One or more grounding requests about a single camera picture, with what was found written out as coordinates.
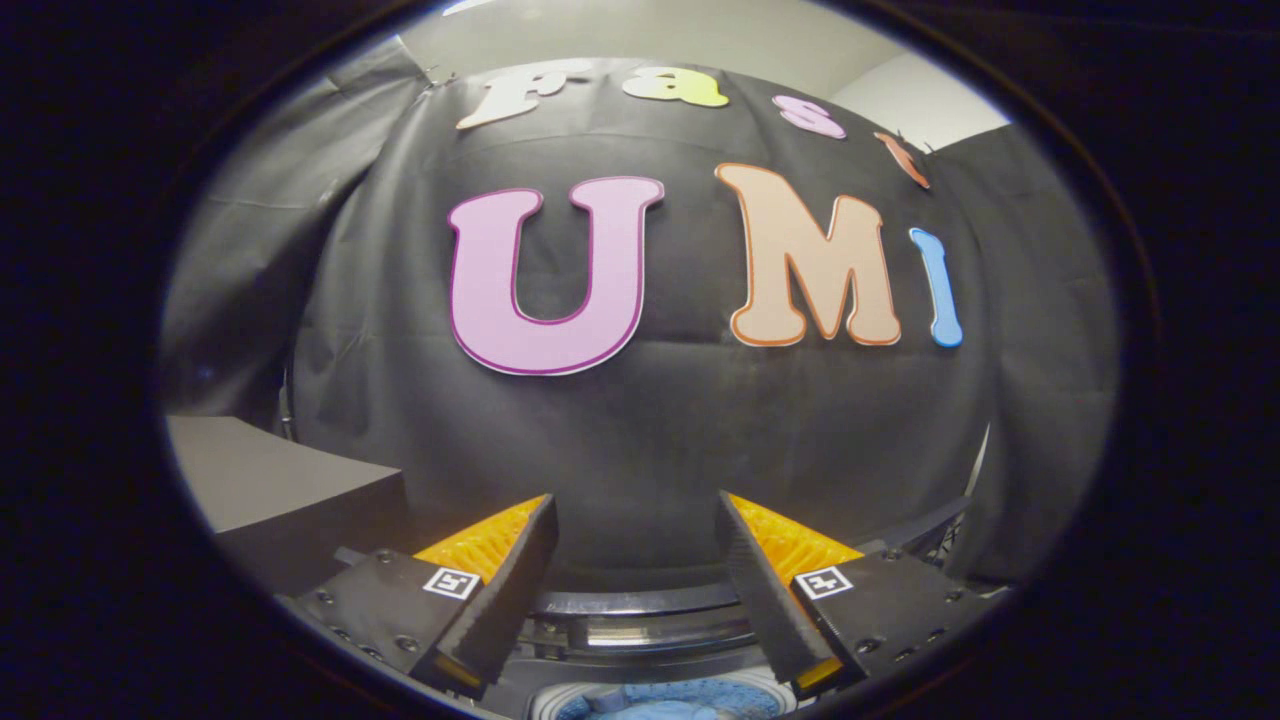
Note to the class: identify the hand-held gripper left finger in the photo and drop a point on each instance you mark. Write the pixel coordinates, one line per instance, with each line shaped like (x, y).
(515, 590)

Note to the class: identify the light blue garment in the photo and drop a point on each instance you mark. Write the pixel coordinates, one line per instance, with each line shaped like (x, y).
(660, 708)

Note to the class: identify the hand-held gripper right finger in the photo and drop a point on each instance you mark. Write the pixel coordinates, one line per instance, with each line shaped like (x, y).
(765, 600)

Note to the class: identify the grey and white cabinet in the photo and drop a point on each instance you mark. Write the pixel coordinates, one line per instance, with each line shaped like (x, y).
(270, 490)

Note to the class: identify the black backdrop cloth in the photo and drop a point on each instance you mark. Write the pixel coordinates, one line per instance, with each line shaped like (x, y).
(640, 450)

